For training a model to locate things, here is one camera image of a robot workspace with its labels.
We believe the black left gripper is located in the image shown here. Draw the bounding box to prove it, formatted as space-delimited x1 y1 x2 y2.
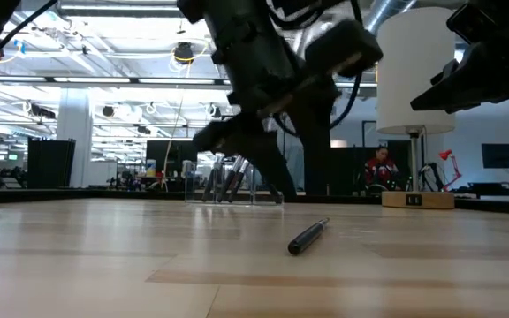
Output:
218 19 384 196

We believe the thick round powder brush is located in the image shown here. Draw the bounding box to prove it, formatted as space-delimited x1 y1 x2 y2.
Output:
217 155 243 203

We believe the black partition panel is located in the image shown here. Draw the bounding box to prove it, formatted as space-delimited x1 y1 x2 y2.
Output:
330 145 370 197

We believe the white shade wooden base lamp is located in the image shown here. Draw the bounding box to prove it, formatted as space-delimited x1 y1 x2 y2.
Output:
376 6 458 210

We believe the clear acrylic brush organizer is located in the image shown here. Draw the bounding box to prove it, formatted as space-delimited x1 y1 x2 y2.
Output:
184 159 285 206

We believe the person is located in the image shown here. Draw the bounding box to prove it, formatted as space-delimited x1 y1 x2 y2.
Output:
363 146 400 194

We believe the red desk lamp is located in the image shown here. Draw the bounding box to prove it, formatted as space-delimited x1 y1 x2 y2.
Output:
438 148 462 192

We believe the black tripod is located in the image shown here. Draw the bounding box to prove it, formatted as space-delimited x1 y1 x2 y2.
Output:
420 163 444 192

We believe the black ceiling device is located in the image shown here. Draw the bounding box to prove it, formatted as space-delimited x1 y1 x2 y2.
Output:
174 42 195 64

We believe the black office desk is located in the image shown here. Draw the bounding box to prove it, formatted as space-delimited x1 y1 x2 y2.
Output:
467 180 509 201

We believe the white building column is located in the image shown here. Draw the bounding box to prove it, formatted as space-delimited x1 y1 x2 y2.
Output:
56 99 93 189

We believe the black cabinet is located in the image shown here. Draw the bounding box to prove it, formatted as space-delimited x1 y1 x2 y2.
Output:
27 138 77 190

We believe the dark wall monitor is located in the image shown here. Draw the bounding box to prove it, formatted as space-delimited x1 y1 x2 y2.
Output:
481 142 509 170

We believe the silver ceiling duct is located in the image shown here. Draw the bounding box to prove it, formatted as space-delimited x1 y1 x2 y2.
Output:
362 0 414 34

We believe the black aluminium table frame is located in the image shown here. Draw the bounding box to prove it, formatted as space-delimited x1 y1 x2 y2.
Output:
0 187 509 217

